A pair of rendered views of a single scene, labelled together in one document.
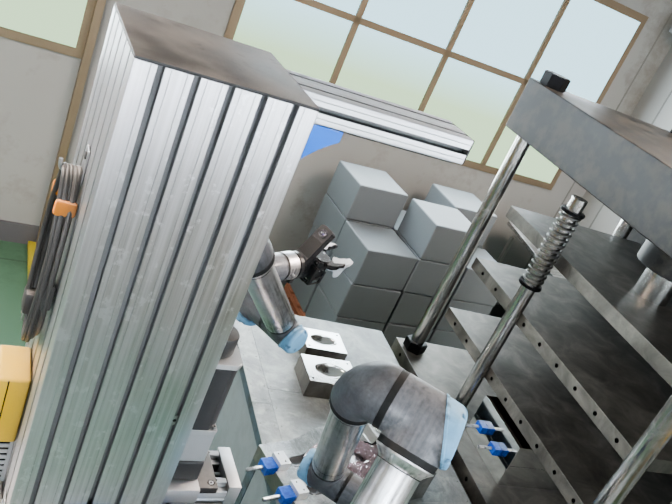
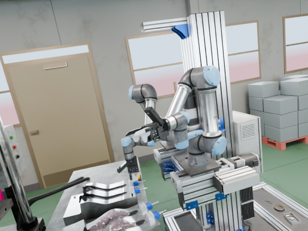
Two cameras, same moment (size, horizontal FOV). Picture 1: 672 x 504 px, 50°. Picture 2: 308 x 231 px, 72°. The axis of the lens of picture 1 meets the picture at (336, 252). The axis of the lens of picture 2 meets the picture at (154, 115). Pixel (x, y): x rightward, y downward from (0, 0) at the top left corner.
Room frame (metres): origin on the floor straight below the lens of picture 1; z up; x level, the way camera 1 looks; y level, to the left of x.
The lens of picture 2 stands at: (2.68, 0.38, 1.71)
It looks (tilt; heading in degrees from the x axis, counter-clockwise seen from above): 12 degrees down; 199
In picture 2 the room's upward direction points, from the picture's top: 9 degrees counter-clockwise
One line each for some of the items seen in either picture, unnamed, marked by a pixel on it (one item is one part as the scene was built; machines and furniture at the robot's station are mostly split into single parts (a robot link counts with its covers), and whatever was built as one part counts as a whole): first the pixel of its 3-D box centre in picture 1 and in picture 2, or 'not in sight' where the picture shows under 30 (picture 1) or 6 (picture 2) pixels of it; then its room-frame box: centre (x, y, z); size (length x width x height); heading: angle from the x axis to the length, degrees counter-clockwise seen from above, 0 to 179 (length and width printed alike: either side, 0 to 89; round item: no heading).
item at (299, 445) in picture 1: (346, 465); (112, 230); (1.79, -0.29, 0.85); 0.50 x 0.26 x 0.11; 133
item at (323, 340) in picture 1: (320, 346); not in sight; (2.42, -0.09, 0.83); 0.17 x 0.13 x 0.06; 116
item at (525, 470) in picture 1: (544, 445); not in sight; (2.35, -1.01, 0.87); 0.50 x 0.27 x 0.17; 116
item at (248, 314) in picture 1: (256, 305); (178, 137); (1.62, 0.13, 1.34); 0.11 x 0.08 x 0.11; 57
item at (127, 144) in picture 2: not in sight; (127, 145); (1.35, -0.32, 1.20); 0.09 x 0.08 x 0.11; 166
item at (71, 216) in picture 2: not in sight; (101, 196); (1.51, -0.53, 0.87); 0.50 x 0.26 x 0.14; 116
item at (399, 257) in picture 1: (399, 273); not in sight; (4.16, -0.41, 0.51); 1.05 x 0.68 x 1.02; 122
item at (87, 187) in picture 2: not in sight; (102, 191); (1.51, -0.51, 0.92); 0.35 x 0.16 x 0.09; 116
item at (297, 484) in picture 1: (282, 495); (149, 205); (1.56, -0.14, 0.85); 0.13 x 0.05 x 0.05; 133
